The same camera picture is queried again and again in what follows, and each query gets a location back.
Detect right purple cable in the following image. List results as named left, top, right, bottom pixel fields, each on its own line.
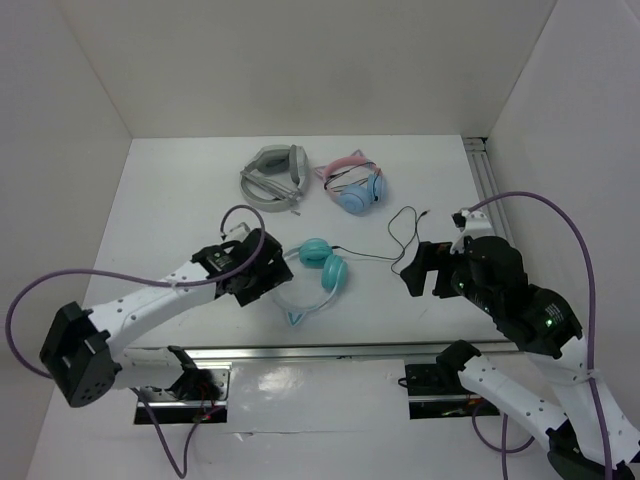
left=467, top=191, right=614, bottom=480

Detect teal cat-ear headphones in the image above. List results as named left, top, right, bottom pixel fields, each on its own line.
left=271, top=238, right=348, bottom=327

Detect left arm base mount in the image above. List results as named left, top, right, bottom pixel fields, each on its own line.
left=140, top=362, right=232, bottom=425

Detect grey white headphones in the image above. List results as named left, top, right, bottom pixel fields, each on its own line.
left=240, top=144, right=310, bottom=213

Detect black headphone cable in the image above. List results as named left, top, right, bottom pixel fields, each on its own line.
left=331, top=206, right=432, bottom=274

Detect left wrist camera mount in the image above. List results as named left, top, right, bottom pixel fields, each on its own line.
left=221, top=222, right=251, bottom=242

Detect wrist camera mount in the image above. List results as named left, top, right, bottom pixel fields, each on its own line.
left=221, top=222, right=251, bottom=242
left=450, top=209, right=494, bottom=254

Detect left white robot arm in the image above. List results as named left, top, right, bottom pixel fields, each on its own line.
left=40, top=229, right=293, bottom=408

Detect aluminium front rail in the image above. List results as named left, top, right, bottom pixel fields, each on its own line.
left=134, top=340, right=521, bottom=362

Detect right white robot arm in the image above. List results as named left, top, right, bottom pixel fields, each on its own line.
left=401, top=236, right=639, bottom=479

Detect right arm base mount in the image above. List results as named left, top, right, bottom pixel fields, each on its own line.
left=397, top=363, right=499, bottom=420

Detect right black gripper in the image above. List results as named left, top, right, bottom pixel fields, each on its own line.
left=398, top=238, right=496, bottom=311

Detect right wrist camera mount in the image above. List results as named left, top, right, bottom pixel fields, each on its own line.
left=450, top=209, right=494, bottom=254

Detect aluminium side rail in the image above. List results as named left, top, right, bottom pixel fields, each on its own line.
left=462, top=137, right=513, bottom=243

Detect pink blue cat-ear headphones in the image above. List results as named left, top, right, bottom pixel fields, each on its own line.
left=312, top=150, right=387, bottom=215

